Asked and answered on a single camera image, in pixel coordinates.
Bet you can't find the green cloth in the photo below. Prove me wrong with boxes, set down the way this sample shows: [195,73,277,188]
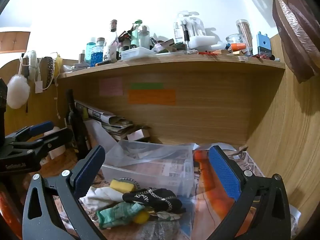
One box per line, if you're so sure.
[96,201,145,230]

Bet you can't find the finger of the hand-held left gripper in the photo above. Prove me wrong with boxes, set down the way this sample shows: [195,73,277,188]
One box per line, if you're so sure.
[4,121,55,145]
[11,127,73,156]

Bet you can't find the teal bottle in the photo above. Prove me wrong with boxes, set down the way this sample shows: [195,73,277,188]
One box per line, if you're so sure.
[86,37,97,63]

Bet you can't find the grey cloth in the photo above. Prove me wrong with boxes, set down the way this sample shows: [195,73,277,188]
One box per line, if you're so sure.
[135,221,180,240]

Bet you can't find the clear round bottle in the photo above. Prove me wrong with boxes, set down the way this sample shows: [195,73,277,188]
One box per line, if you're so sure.
[137,25,150,48]

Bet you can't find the white fluffy headband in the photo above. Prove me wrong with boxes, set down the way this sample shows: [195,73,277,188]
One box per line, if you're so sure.
[26,51,38,81]

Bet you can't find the pink sticky note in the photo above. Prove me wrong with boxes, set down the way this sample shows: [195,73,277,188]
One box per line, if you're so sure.
[99,77,123,96]

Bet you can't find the green sticky note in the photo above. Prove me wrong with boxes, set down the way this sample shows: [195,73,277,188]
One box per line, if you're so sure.
[130,82,164,90]

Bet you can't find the white plastic packaging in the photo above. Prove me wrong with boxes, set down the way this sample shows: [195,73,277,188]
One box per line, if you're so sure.
[184,11,218,51]

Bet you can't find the blue liquid bottle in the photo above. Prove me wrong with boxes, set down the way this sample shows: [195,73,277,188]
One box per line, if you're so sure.
[90,37,105,67]

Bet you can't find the yellow soft ball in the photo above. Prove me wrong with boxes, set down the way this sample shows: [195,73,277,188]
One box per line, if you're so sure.
[133,210,150,224]

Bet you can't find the yellow sponge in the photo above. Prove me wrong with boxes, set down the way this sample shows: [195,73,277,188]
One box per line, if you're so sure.
[110,179,137,193]

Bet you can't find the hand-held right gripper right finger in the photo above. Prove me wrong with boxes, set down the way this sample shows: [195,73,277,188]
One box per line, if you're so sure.
[207,145,292,240]

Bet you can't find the clear liquor bottle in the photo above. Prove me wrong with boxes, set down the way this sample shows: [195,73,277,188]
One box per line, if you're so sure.
[104,20,120,61]

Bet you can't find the dark wine bottle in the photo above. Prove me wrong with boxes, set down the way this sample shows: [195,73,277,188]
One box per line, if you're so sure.
[65,89,91,161]

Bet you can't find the brown curtain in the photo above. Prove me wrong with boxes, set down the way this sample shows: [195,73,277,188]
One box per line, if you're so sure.
[230,0,320,83]

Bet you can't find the white fluffy pompom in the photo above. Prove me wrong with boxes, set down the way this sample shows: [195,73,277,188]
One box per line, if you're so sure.
[7,73,31,109]

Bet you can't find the clear canister brown sticks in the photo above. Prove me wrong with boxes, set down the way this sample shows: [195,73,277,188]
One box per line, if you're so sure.
[236,19,253,49]

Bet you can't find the stack of newspapers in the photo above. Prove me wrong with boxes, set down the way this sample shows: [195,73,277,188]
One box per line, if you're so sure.
[74,99,135,141]

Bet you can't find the orange sticky note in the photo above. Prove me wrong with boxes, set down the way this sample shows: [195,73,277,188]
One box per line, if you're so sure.
[128,89,176,105]

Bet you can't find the clear water bottle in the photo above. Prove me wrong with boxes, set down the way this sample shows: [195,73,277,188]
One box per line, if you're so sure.
[173,12,187,43]

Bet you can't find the green pump bottle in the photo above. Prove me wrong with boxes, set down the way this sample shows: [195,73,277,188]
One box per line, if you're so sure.
[131,20,143,48]

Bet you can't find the dark headband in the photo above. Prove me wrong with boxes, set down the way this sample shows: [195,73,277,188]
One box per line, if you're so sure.
[43,56,55,90]

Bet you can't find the white plastic tray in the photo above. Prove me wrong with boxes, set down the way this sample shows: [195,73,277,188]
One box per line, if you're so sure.
[121,47,157,61]

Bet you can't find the black patterned sock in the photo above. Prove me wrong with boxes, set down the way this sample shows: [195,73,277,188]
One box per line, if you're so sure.
[122,188,186,214]

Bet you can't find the white cloth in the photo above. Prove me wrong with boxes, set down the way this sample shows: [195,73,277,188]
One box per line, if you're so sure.
[79,186,125,210]

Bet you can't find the clear plastic bin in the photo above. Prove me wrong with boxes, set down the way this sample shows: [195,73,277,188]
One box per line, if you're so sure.
[101,140,197,198]

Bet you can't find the glass jar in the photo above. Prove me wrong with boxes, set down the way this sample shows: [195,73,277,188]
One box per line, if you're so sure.
[226,34,247,51]

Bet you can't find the blue box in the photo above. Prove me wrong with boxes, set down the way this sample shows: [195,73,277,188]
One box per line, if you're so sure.
[256,31,272,57]

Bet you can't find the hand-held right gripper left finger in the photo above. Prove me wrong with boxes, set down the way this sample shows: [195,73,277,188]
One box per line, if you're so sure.
[22,144,107,240]

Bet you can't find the small white cardboard box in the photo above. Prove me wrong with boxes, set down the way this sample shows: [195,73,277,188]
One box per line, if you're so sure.
[126,128,151,143]

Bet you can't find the red object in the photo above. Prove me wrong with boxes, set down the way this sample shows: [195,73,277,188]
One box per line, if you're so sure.
[0,180,23,238]

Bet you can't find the wooden shelf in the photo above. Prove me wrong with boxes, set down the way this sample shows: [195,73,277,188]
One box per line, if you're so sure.
[56,53,286,80]

